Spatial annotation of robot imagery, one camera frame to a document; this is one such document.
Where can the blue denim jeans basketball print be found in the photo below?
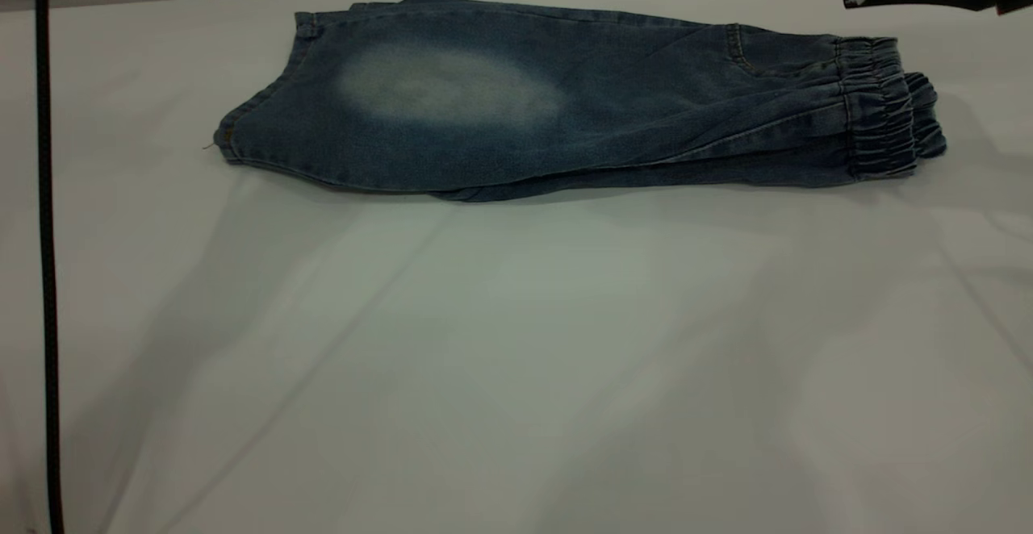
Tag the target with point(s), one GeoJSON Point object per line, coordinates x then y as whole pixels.
{"type": "Point", "coordinates": [565, 131]}

